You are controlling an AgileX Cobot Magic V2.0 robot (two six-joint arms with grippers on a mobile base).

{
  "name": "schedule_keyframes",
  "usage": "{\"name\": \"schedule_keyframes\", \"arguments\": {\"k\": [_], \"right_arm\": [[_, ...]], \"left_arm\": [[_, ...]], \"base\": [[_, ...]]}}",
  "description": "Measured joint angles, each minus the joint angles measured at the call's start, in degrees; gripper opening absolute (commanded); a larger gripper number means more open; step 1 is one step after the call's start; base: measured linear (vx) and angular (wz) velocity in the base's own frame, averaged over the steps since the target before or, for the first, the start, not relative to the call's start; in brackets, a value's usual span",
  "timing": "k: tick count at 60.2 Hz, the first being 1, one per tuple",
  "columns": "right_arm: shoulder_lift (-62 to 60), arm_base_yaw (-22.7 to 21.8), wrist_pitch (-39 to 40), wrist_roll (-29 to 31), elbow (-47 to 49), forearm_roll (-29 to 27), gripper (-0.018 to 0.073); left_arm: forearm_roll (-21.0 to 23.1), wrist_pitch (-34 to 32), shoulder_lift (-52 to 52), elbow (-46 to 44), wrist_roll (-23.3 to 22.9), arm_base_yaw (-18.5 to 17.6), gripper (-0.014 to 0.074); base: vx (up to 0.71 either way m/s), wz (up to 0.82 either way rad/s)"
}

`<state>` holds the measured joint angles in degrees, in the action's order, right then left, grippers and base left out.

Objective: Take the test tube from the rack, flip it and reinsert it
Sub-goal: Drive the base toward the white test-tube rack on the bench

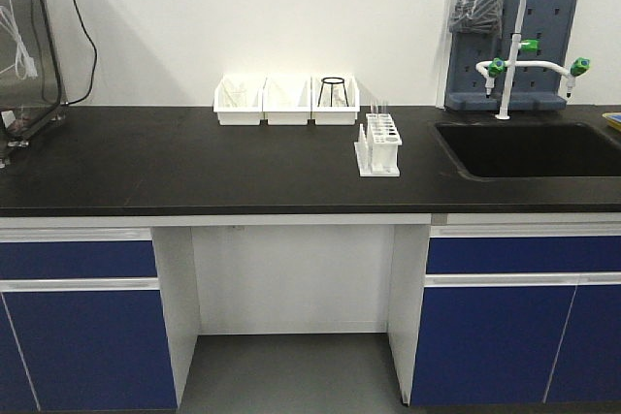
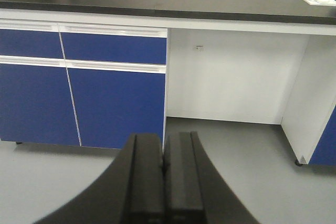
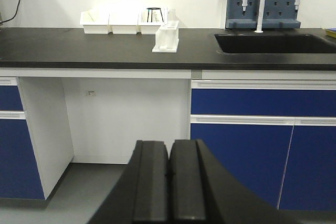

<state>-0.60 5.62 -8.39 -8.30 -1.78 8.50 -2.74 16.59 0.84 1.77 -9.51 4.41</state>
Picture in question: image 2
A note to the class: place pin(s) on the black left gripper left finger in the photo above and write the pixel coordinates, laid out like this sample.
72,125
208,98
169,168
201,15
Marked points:
130,190

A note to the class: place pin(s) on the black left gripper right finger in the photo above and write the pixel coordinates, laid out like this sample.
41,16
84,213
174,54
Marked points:
195,191

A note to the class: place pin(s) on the blue and white lab cabinet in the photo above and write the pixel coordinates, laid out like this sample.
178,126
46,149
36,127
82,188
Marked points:
91,80

